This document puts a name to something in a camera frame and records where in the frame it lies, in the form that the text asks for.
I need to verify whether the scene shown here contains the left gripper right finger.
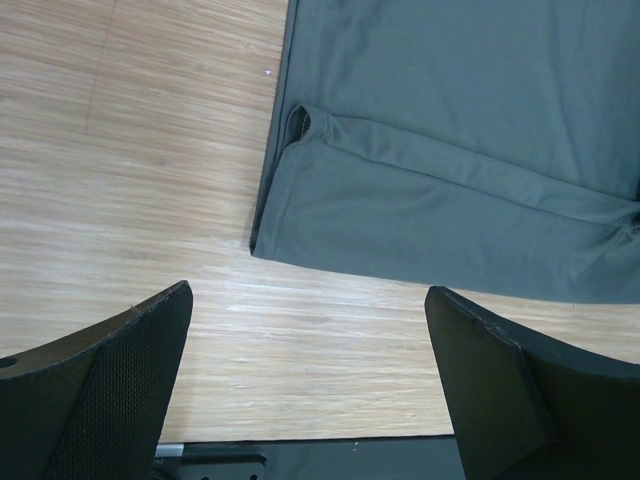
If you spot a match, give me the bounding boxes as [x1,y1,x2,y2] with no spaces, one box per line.
[425,287,639,479]

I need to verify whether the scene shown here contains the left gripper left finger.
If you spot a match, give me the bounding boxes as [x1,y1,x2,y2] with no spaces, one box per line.
[1,281,193,479]

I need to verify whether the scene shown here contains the dark grey t shirt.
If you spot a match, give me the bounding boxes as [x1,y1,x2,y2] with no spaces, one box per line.
[250,1,639,304]

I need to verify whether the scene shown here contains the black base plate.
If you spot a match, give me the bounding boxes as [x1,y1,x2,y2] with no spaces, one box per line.
[149,435,465,480]

